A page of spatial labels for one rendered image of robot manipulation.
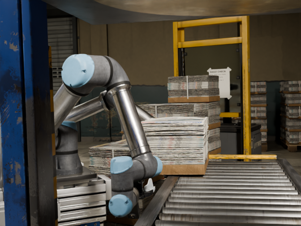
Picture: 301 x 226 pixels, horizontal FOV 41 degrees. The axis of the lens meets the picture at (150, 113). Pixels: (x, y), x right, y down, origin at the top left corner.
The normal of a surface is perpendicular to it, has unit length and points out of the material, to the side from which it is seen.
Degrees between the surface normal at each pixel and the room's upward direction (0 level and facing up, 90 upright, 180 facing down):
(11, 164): 90
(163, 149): 90
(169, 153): 90
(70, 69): 86
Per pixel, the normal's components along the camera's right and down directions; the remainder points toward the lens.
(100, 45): -0.18, 0.06
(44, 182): 0.98, -0.02
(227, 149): -0.47, 0.06
